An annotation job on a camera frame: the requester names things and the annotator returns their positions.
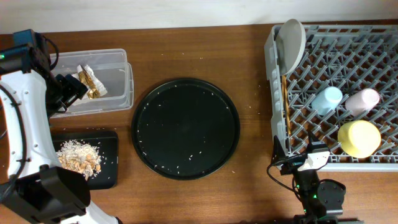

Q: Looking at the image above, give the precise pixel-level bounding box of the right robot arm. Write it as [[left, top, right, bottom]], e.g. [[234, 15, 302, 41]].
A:
[[267, 133, 346, 223]]

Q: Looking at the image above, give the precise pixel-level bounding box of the blue cup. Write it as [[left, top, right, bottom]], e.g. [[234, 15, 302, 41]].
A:
[[311, 86, 343, 116]]

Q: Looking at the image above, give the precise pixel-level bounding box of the yellow bowl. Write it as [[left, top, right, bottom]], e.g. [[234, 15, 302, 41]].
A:
[[338, 120, 381, 158]]

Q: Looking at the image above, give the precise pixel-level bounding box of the black rectangular tray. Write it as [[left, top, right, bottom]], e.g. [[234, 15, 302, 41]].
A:
[[52, 131, 119, 190]]

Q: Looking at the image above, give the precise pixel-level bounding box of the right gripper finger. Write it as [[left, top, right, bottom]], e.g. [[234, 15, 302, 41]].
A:
[[271, 135, 286, 164], [308, 131, 324, 145]]

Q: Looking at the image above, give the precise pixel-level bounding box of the gold foil wrapper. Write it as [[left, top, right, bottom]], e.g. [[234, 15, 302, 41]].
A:
[[78, 70, 101, 99]]

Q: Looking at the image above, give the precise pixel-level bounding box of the peanut shells and rice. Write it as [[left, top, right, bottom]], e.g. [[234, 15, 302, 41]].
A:
[[56, 140, 102, 181]]

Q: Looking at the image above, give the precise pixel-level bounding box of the white napkin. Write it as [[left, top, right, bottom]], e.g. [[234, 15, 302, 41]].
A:
[[72, 65, 108, 104]]

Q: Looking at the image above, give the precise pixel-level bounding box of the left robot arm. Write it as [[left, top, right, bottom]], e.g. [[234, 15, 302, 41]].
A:
[[1, 29, 119, 223]]

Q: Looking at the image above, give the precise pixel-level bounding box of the clear plastic bin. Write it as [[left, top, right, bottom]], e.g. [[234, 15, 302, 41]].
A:
[[50, 49, 134, 118]]

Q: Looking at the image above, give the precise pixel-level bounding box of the pink cup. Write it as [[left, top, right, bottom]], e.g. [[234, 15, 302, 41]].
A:
[[345, 88, 380, 116]]

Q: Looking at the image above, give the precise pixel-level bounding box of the grey plate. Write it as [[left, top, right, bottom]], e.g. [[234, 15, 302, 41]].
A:
[[275, 19, 306, 75]]

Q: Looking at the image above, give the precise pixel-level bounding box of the round black tray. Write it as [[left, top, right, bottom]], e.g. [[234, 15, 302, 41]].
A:
[[131, 78, 240, 180]]

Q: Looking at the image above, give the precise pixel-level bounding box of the grey dishwasher rack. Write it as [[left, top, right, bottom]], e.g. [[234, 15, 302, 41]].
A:
[[264, 25, 397, 172]]

